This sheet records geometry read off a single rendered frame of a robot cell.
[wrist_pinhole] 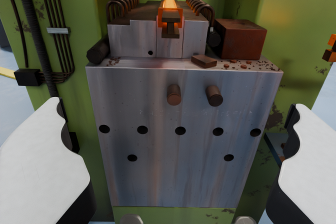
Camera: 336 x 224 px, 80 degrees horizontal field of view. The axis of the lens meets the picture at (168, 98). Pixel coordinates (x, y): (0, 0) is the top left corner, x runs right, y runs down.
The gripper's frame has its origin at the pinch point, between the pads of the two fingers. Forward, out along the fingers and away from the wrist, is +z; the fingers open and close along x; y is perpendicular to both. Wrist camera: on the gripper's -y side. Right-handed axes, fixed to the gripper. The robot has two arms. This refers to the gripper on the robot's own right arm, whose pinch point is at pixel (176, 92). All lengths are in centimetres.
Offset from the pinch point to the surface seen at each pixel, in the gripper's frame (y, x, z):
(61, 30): 6, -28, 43
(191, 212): 56, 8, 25
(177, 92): 11.7, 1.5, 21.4
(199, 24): 1.4, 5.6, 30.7
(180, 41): 4.8, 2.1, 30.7
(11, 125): 100, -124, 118
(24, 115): 100, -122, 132
